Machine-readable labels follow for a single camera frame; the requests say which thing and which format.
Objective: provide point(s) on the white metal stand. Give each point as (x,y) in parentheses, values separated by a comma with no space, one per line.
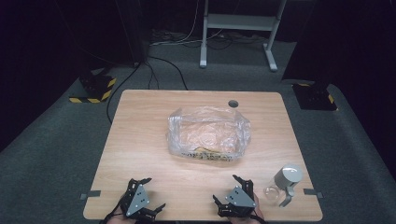
(239,22)

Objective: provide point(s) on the clear bottle with grey cap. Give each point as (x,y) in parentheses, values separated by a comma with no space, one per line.
(288,178)

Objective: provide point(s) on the black yellow striped stand base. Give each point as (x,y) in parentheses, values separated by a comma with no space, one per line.
(96,88)
(314,97)

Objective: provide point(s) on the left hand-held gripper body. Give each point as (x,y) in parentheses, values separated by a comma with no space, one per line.
(136,199)

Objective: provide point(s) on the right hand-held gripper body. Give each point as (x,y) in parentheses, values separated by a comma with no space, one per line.
(239,199)

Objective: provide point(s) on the grey tape strip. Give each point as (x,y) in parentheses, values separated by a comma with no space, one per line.
(90,194)
(313,193)

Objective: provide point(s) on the person's left hand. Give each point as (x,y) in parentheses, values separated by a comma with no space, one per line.
(118,220)

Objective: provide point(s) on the clear plastic bag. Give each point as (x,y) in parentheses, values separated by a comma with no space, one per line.
(208,133)

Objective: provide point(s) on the person's right hand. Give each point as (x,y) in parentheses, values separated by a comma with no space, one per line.
(259,211)

